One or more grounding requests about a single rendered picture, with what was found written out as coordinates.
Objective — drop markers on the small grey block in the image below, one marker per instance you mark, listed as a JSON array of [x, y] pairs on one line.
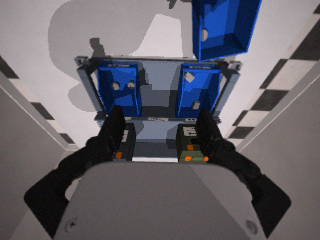
[[196, 105]]

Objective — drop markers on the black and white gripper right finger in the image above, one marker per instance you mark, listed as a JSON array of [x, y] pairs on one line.
[[269, 201]]

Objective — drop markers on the grey rectangular block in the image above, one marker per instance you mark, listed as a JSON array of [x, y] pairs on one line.
[[189, 76]]

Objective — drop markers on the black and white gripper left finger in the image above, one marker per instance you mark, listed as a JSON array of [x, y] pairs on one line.
[[46, 199]]

